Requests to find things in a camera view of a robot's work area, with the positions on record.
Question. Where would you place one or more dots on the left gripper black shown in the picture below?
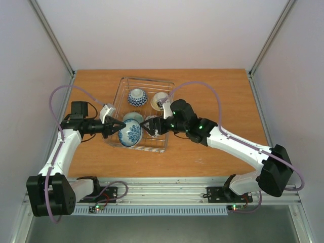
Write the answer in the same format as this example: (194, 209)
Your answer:
(110, 128)

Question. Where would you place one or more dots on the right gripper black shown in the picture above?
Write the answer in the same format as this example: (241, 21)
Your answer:
(155, 125)

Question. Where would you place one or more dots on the plain mint green bowl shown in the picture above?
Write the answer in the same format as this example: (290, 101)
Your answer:
(133, 115)

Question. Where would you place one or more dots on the blue floral white bowl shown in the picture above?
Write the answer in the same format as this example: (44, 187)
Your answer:
(131, 134)

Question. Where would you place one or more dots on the wire dish rack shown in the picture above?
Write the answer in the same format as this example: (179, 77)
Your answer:
(151, 87)

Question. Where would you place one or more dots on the red geometric patterned bowl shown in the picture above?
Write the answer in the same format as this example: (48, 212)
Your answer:
(137, 97)

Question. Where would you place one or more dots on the blue yellow patterned bowl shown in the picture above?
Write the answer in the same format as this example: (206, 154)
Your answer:
(156, 98)

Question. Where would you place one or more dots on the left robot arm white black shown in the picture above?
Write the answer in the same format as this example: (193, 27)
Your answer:
(50, 193)

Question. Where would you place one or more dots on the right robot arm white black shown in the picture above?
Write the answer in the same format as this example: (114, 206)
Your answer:
(272, 166)

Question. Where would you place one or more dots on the left controller board with leds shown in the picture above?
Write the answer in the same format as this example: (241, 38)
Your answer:
(97, 208)

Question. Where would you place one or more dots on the controller board with leds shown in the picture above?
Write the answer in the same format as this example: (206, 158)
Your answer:
(97, 208)
(236, 207)

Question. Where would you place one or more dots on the right controller board with leds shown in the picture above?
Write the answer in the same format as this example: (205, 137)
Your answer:
(236, 207)

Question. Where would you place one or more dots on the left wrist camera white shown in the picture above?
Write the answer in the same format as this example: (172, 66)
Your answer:
(107, 110)

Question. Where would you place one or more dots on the aluminium rail frame front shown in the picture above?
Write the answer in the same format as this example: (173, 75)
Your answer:
(183, 191)

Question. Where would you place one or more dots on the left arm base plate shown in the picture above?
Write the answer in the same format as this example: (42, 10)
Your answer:
(111, 193)

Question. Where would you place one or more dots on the slotted cable duct grey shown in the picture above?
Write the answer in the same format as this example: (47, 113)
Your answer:
(127, 211)

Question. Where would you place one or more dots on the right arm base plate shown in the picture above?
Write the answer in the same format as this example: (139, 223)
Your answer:
(217, 195)

